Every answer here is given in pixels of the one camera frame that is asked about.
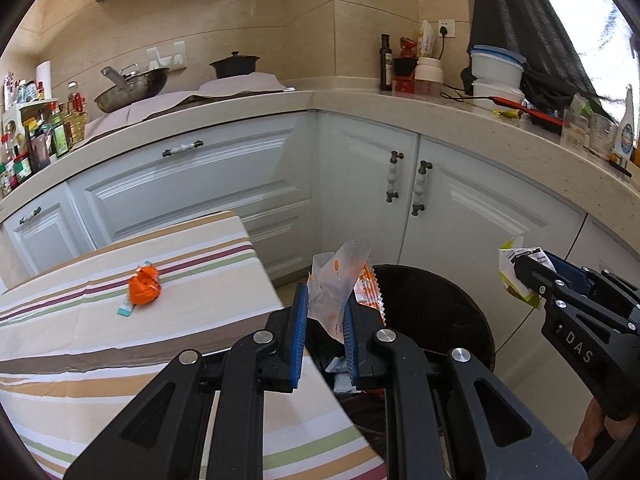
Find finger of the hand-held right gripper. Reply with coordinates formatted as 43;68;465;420
550;257;640;318
512;255;640;333

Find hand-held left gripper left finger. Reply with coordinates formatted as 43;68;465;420
65;281;308;480

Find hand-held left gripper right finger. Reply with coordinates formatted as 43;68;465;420
342;300;588;480

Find white green paper package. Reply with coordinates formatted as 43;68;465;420
497;236;556;308

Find orange white striped wrapper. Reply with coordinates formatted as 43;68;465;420
352;261;387;328

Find translucent white wrapper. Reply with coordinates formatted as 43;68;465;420
307;237;372;343

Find black round trash bin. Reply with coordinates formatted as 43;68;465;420
305;263;496;461

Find person's right hand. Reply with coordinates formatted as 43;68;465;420
572;397;637;463

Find light blue wrapper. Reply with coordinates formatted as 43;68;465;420
325;357;357;395

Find clear measuring cup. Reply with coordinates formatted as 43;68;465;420
587;112;621;156

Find clear plastic container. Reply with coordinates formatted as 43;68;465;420
562;107;591;146

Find white spray bottle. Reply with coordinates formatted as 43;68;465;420
617;85;637;163

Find crumpled orange wrapper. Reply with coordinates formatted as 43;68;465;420
128;265;165;306

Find table with striped tablecloth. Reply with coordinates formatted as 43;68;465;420
0;210;388;480

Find white kitchen cabinet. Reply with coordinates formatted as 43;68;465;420
0;92;640;411

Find white plastic bowl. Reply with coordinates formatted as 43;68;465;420
471;80;526;111

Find white bowl with blue-rimmed lid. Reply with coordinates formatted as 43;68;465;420
470;46;527;88

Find white lidded jar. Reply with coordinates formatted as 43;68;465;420
414;57;444;97

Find black cup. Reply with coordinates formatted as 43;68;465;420
392;56;418;81

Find pale cloth over stove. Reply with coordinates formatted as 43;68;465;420
82;72;286;143

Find dark glass bottle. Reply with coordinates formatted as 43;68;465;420
379;34;393;92

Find white yellow bag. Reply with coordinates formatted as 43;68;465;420
416;20;435;58

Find dark hanging cloth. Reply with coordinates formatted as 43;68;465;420
467;0;608;111

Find black cooking pot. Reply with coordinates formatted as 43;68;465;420
209;51;261;80

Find steel wok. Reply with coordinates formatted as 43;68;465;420
94;64;170;114

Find group of condiment bottles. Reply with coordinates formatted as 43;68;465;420
0;72;88;196

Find white paper towel roll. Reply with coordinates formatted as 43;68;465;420
36;60;53;101

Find cabinet door handle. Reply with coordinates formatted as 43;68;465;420
385;150;405;204
411;160;434;217

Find red black handled tool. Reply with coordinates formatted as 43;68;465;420
492;96;563;133

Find long drawer handle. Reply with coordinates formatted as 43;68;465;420
161;140;204;157

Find white wall-mounted holder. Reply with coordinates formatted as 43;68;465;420
146;40;188;70

